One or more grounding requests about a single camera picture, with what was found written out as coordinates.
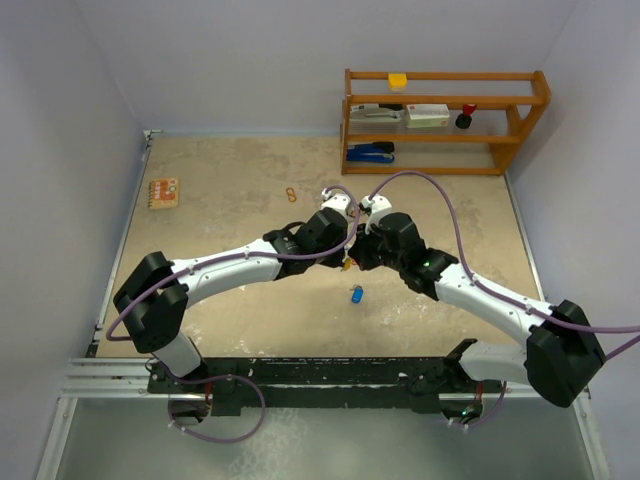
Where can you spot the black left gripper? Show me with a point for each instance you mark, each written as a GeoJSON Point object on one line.
{"type": "Point", "coordinates": [336, 260]}

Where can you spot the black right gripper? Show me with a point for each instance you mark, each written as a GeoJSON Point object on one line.
{"type": "Point", "coordinates": [359, 251]}

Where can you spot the yellow tag key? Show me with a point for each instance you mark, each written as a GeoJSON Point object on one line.
{"type": "Point", "coordinates": [346, 265]}

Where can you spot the blue tag key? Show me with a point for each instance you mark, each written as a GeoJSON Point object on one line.
{"type": "Point", "coordinates": [357, 293]}

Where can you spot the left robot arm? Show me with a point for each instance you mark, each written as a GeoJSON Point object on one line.
{"type": "Point", "coordinates": [152, 301]}

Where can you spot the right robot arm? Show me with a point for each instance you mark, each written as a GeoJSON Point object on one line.
{"type": "Point", "coordinates": [553, 351]}

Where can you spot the orange carabiner far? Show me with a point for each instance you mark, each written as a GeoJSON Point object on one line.
{"type": "Point", "coordinates": [291, 195]}

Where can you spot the blue black stapler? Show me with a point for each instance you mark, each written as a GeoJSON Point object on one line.
{"type": "Point", "coordinates": [381, 152]}

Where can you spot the wooden shelf rack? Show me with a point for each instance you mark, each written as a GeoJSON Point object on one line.
{"type": "Point", "coordinates": [509, 106]}

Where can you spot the white grey stapler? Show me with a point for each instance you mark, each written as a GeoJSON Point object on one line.
{"type": "Point", "coordinates": [376, 113]}

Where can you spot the white red box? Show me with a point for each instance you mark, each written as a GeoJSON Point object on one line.
{"type": "Point", "coordinates": [426, 115]}

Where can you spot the red black stamp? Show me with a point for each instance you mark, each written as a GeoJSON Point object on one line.
{"type": "Point", "coordinates": [464, 119]}

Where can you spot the orange small notebook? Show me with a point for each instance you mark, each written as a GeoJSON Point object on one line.
{"type": "Point", "coordinates": [163, 193]}

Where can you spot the yellow block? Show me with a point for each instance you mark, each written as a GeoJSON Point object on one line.
{"type": "Point", "coordinates": [397, 82]}

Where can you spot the black base frame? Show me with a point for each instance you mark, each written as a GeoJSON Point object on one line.
{"type": "Point", "coordinates": [423, 385]}

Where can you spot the aluminium rail frame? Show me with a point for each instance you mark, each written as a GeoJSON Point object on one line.
{"type": "Point", "coordinates": [89, 377]}

